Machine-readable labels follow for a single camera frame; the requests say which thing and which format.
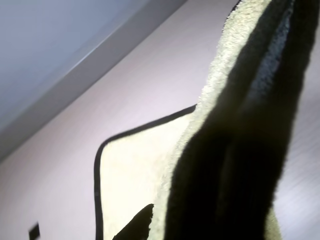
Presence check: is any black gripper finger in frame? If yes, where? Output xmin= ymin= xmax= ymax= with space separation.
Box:
xmin=224 ymin=0 xmax=320 ymax=201
xmin=111 ymin=203 xmax=155 ymax=240

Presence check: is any yellow towel with black trim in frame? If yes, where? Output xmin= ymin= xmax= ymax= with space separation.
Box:
xmin=93 ymin=0 xmax=285 ymax=240

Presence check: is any black tape square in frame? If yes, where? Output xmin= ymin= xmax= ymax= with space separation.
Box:
xmin=28 ymin=221 xmax=41 ymax=240

